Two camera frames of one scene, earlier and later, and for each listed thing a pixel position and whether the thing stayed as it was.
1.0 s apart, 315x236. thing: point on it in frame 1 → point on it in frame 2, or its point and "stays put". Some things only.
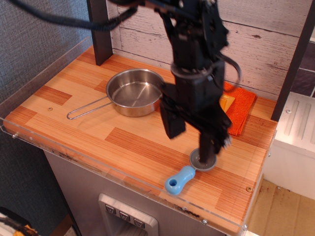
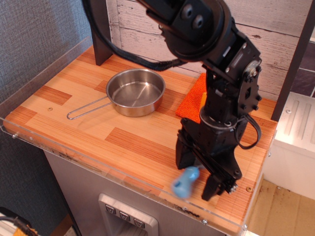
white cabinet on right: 290,161 stays put
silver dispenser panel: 122,219 stays put
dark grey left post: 97,12 stays put
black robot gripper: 197,99 → 213,142
